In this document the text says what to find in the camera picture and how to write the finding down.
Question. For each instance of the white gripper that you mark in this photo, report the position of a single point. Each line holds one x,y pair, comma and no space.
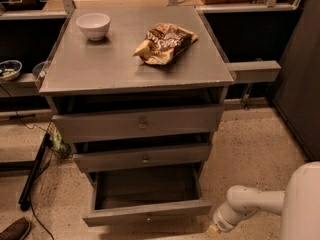
220,222

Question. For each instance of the grey bottom drawer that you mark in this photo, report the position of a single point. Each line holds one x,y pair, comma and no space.
146,194

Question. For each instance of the grey drawer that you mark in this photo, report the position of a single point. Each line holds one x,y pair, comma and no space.
146,194
142,157
114,125

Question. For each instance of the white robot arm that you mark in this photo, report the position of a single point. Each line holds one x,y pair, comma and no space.
298,206

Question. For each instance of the grey middle drawer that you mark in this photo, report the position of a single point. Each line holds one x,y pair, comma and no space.
142,157

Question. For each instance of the grey drawer cabinet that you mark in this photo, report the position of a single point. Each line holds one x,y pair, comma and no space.
101,76

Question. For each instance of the grey top drawer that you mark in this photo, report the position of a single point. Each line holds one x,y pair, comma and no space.
114,125

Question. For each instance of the grey side shelf right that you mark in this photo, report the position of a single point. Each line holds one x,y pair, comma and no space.
254,72

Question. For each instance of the grey side shelf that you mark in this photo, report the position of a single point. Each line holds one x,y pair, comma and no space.
22,86
254,72

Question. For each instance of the black bar on floor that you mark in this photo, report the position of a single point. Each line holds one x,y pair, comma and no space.
24,200

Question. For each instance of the brown chip bag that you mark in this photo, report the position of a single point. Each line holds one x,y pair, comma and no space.
164,42

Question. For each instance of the dark shoe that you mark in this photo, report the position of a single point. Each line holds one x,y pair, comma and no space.
17,230

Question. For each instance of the clear glass bowl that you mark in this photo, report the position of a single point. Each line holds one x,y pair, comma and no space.
41,68

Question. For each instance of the white ceramic bowl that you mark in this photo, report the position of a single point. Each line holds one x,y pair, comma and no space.
94,26

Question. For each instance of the grey side shelf left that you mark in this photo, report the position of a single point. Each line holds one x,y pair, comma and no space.
22,86

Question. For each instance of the wire basket green contents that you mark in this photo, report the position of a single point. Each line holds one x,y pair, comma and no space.
59,147

